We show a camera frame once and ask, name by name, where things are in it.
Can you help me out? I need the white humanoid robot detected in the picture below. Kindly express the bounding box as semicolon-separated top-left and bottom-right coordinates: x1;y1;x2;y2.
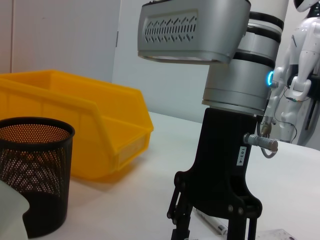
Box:
264;16;320;146

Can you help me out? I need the clear plastic ruler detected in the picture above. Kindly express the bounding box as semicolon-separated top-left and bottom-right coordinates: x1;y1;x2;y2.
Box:
256;227;297;240

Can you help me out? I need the yellow plastic bin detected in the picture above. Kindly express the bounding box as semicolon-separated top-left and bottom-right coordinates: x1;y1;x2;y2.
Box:
0;69;155;185

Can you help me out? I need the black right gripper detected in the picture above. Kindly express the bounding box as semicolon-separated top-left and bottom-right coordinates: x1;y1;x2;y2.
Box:
166;107;263;240

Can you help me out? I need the grey white pen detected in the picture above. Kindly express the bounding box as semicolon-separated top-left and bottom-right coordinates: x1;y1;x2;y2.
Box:
194;208;229;236

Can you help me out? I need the green glass fruit plate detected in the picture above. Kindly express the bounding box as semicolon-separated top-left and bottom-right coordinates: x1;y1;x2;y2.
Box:
0;179;32;240

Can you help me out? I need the black mesh pen cup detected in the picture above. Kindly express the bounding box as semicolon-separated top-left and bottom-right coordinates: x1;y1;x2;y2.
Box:
0;116;76;240

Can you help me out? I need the right gripper cable with plug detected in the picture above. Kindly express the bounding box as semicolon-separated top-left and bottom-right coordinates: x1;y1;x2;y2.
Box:
243;74;280;160

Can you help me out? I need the black white robot head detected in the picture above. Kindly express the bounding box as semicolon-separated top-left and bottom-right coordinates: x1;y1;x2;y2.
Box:
292;0;320;13

